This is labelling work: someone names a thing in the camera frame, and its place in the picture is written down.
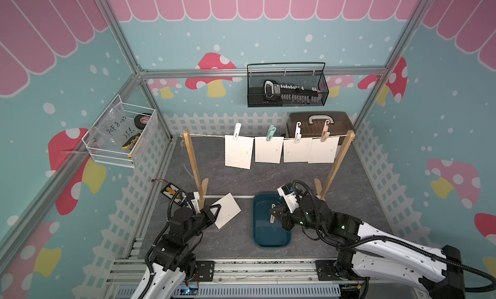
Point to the black tape roll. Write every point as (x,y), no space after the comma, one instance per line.
(141,120)

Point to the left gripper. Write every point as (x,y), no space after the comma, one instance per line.
(210,218)

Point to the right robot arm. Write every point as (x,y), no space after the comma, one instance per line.
(365,252)

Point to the black socket tool set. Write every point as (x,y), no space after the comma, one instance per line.
(273,91)

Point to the white wire wall basket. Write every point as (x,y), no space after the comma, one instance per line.
(102,150)

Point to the wooden drying rack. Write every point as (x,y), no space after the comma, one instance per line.
(321,189)

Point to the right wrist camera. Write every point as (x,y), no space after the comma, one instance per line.
(287,192)

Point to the brown lid storage box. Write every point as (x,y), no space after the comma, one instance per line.
(312,124)

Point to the clear plastic bag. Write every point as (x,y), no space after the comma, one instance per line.
(116,125)

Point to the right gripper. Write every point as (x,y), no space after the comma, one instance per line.
(285,216)

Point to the green clothespin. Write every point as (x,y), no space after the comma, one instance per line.
(270,132)

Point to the white clothespin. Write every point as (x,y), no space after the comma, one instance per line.
(236,131)
(297,133)

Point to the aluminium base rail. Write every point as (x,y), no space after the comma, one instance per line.
(255,278)

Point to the yellow black utility knife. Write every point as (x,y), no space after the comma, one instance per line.
(131,142)

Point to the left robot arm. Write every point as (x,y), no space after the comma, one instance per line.
(170,261)

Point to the white postcard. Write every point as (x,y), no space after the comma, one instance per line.
(297,152)
(238,152)
(268,151)
(230,209)
(323,151)

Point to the black yellow small device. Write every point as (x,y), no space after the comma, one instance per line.
(169,191)

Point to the black mesh wall basket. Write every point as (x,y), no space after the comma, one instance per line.
(296,84)

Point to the teal plastic tray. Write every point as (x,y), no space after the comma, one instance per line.
(265,234)

